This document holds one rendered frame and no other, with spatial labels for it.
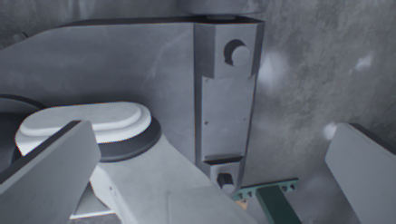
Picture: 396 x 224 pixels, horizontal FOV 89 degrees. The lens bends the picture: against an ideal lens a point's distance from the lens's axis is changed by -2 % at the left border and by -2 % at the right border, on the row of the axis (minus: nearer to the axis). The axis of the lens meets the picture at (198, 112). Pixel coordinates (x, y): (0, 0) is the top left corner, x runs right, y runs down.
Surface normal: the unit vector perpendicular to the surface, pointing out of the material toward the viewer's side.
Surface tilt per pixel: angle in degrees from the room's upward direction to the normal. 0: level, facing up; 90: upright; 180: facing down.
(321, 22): 0
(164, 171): 90
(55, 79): 0
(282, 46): 0
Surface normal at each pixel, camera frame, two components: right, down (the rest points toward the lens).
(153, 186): 0.00, -0.87
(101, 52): 0.18, 0.48
